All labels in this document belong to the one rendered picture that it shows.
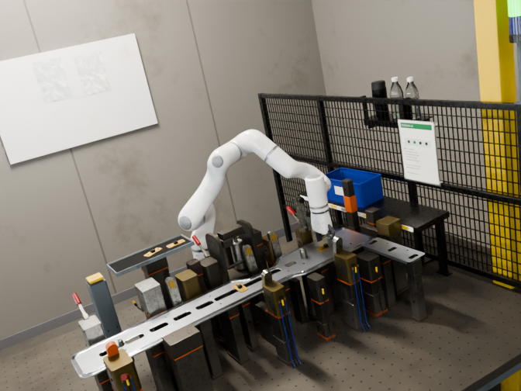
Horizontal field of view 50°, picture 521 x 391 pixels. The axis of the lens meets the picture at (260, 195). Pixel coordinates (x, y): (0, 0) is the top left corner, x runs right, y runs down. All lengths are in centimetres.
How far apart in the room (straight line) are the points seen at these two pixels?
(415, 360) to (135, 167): 301
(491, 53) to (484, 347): 113
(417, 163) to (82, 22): 278
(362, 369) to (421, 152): 105
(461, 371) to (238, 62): 340
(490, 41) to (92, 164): 315
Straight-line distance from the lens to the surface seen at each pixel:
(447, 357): 233
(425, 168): 274
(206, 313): 226
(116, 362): 202
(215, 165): 252
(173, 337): 211
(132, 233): 477
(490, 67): 243
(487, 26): 241
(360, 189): 285
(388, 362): 232
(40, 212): 458
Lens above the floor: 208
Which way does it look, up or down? 18 degrees down
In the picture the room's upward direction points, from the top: 12 degrees counter-clockwise
